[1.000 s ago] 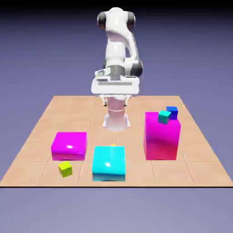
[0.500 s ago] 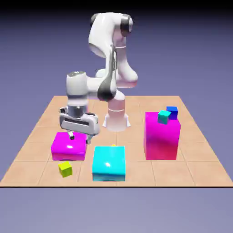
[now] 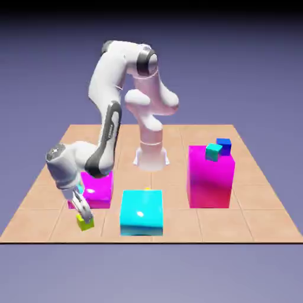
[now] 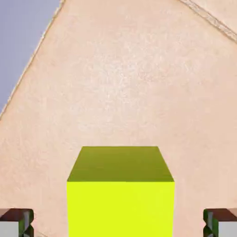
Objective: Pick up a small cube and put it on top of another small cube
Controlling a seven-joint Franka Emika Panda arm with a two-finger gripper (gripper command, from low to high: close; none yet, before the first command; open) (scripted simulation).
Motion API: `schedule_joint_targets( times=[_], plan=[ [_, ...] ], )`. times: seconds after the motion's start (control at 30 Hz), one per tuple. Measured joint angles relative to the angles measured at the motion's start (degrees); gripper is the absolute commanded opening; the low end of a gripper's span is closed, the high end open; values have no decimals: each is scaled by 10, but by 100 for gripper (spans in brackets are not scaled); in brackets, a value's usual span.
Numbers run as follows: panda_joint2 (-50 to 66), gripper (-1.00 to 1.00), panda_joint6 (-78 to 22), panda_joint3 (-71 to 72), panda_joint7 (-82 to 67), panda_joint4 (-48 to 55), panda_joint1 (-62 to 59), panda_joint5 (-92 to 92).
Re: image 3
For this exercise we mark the low magenta box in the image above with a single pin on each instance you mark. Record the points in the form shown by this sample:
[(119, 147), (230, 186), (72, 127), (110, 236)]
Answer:
[(99, 189)]

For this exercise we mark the small cyan cube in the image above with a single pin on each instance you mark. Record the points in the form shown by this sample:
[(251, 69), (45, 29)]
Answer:
[(81, 189)]

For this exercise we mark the large cyan box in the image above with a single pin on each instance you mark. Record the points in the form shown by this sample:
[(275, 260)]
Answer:
[(141, 210)]

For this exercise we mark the small blue cube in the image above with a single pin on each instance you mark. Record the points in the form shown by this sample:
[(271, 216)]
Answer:
[(226, 145)]

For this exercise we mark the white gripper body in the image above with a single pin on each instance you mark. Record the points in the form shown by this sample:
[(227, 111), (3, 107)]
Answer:
[(81, 206)]

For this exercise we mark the small teal cube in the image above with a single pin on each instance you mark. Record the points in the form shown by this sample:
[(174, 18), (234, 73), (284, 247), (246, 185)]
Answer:
[(213, 152)]

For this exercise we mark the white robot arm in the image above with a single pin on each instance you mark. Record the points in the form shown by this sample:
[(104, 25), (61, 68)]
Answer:
[(106, 78)]

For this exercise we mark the tall magenta box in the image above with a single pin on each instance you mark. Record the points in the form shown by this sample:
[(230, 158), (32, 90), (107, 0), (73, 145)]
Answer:
[(209, 182)]

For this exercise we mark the small yellow-green cube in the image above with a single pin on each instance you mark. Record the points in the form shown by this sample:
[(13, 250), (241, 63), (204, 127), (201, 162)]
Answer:
[(85, 225)]

